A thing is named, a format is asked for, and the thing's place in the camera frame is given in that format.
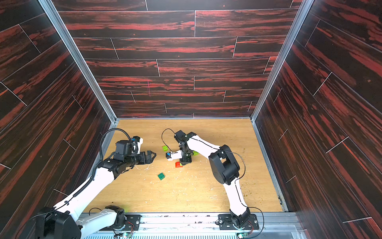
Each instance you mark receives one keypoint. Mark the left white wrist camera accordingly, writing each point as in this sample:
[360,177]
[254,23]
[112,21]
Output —
[137,140]

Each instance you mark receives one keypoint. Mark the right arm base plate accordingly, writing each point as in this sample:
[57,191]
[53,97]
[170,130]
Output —
[230,222]

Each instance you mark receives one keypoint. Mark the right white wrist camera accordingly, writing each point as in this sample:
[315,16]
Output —
[174,155]

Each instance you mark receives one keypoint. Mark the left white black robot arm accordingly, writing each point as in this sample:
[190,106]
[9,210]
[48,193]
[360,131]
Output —
[63,221]

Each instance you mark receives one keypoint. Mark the dark green lego brick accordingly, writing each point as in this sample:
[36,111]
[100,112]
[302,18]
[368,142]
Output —
[161,176]

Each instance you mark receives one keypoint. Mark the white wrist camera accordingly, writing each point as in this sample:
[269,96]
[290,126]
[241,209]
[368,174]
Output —
[174,155]
[137,140]

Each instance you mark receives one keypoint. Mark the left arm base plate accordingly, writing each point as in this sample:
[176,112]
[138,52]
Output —
[131,222]

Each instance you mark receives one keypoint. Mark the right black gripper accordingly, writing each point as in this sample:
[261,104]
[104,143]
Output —
[185,156]

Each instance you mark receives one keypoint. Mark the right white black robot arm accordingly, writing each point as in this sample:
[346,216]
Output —
[224,166]

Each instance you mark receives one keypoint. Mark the red lego brick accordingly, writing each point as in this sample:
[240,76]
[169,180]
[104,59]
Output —
[178,165]

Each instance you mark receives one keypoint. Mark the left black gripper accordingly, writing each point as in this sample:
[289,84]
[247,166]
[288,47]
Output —
[149,160]

